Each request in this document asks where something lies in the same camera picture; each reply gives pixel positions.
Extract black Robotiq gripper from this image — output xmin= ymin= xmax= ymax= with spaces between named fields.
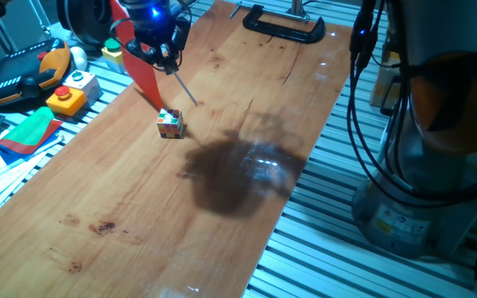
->
xmin=126 ymin=0 xmax=192 ymax=75

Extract red flag with white stick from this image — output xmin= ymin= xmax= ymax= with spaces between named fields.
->
xmin=109 ymin=0 xmax=200 ymax=111

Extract yellow box with green button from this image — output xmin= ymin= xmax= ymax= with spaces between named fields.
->
xmin=100 ymin=37 xmax=128 ymax=75

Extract small Rubik's cube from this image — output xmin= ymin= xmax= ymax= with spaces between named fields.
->
xmin=157 ymin=108 xmax=185 ymax=140

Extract white box with green button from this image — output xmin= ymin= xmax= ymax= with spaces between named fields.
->
xmin=62 ymin=70 xmax=104 ymax=107

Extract black round reel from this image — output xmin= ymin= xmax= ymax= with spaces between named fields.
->
xmin=55 ymin=0 xmax=118 ymax=46

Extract yellow box with red button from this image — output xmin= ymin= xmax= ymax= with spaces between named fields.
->
xmin=46 ymin=85 xmax=88 ymax=118

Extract black C-clamp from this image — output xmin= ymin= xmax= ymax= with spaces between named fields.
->
xmin=242 ymin=3 xmax=327 ymax=45

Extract black orange teach pendant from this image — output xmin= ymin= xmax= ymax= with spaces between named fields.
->
xmin=0 ymin=38 xmax=72 ymax=109

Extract folded green red blue flags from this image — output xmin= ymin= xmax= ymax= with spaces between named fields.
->
xmin=0 ymin=106 xmax=65 ymax=166

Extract orange wooden board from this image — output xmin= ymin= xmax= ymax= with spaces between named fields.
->
xmin=0 ymin=0 xmax=354 ymax=298

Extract tan wooden block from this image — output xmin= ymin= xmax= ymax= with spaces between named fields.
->
xmin=369 ymin=41 xmax=403 ymax=108

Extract silver metal post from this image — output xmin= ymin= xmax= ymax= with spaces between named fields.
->
xmin=258 ymin=0 xmax=311 ymax=22

